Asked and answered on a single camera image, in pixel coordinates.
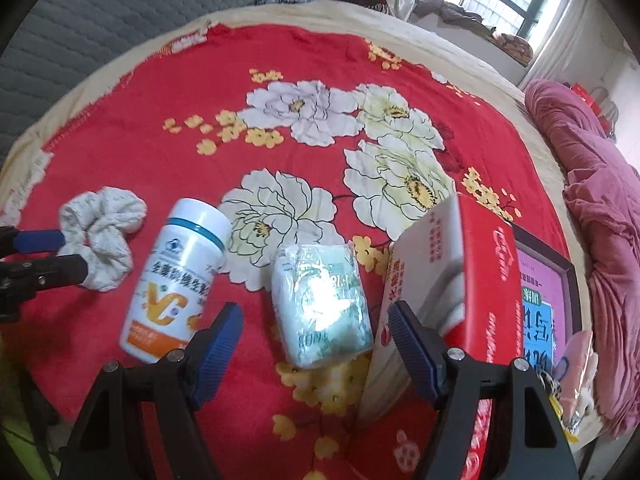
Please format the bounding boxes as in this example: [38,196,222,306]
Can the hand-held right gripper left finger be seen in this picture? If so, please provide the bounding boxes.
[57,301,244,480]

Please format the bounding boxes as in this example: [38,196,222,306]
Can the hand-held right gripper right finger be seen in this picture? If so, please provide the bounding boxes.
[387,300,583,480]

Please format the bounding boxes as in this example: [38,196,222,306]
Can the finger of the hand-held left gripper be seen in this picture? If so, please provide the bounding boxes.
[0,227,66,256]
[20,254,88,291]

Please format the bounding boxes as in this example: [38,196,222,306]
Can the white scrunchie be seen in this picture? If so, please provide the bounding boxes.
[59,186,148,293]

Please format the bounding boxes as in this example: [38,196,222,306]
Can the green white tissue packet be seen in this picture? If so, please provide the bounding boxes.
[271,241,376,370]

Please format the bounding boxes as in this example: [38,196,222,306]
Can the pink cloth packet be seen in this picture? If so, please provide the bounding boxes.
[550,331,598,411]

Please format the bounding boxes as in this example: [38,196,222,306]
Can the pink book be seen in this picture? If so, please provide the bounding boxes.
[515,245,573,376]
[510,222,583,376]

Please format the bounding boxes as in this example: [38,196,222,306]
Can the white orange vitamin bottle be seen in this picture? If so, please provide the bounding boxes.
[118,198,233,365]

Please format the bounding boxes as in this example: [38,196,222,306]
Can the red tissue pack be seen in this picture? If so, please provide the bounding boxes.
[357,192,521,480]

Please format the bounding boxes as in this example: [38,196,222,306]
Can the red floral blanket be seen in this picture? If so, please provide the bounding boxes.
[0,22,576,480]

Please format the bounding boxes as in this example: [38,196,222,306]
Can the grey quilted headboard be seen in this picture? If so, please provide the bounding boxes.
[0,0,301,141]

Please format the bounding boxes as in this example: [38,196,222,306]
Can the pink quilt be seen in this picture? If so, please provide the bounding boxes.
[524,79,640,441]

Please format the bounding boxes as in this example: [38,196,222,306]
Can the red bags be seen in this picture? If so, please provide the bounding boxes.
[570,82,613,121]

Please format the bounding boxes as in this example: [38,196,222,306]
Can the brown blanket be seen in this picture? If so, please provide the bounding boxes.
[492,30,533,66]

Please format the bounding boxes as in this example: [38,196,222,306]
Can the beige bed sheet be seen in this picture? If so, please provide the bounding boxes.
[0,0,621,441]

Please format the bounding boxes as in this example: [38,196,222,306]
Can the grey purple clothes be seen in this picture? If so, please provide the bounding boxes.
[412,0,488,28]

